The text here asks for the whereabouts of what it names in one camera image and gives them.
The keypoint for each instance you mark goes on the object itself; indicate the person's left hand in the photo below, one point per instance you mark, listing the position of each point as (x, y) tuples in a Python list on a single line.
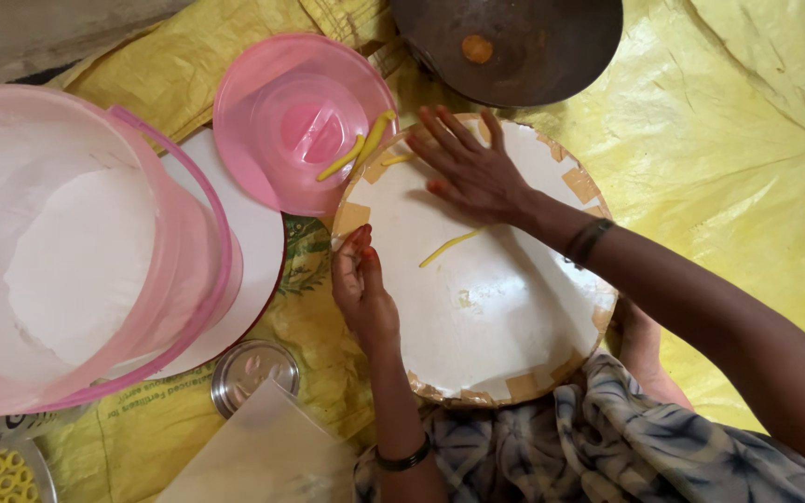
[(367, 307)]

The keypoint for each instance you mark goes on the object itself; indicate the person's right hand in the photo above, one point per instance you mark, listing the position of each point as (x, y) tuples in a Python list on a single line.
[(483, 178)]

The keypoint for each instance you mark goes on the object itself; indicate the short yellow dough strip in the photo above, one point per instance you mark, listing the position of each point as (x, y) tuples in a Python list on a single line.
[(397, 159)]

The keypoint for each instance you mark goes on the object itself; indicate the long curved yellow dough strip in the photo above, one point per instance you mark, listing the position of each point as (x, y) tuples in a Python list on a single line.
[(448, 244)]

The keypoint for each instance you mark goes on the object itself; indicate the thick yellow dough strip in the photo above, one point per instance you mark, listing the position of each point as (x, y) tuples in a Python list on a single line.
[(374, 138)]

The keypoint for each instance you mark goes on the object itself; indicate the white round red-rimmed tray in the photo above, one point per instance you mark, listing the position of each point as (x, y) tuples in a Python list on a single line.
[(259, 258)]

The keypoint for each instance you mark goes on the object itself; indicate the dark right wrist bangle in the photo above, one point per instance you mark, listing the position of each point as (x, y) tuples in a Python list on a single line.
[(588, 241)]

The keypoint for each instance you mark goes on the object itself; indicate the orange round piece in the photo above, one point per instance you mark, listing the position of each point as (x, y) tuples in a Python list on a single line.
[(477, 49)]

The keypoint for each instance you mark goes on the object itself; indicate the small steel bowl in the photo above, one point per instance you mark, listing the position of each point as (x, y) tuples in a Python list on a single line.
[(252, 370)]

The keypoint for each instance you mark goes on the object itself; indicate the round white taped board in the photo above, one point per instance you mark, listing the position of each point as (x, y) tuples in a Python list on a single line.
[(500, 314)]

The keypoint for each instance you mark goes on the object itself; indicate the thin yellow dough strip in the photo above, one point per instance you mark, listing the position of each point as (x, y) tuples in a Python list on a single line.
[(339, 159)]

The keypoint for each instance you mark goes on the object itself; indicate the dark metal wok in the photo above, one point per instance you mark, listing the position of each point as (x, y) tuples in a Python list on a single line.
[(549, 49)]

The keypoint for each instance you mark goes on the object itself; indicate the black left wrist bangle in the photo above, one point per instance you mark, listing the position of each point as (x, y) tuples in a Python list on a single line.
[(406, 460)]

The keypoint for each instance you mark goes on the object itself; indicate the pink plastic lid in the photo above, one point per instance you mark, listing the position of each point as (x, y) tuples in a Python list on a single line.
[(263, 167)]

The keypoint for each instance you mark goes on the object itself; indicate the translucent plastic sheet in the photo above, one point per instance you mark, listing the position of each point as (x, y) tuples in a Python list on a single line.
[(263, 454)]

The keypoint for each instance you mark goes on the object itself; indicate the pink plastic bucket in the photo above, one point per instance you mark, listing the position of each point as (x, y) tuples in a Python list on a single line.
[(186, 279)]

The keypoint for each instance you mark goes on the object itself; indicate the yellow woven sack mat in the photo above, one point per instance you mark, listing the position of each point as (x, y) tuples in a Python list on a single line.
[(710, 140)]

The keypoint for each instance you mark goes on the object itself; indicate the person's foot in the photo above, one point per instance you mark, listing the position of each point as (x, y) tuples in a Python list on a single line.
[(647, 356)]

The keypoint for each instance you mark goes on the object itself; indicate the blue white tie-dye garment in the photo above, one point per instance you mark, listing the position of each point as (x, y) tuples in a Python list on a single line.
[(584, 454)]

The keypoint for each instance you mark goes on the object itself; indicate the white flour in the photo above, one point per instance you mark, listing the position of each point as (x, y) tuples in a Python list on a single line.
[(74, 265)]

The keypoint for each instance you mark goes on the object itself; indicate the white printed bag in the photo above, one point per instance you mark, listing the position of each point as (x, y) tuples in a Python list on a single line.
[(18, 426)]

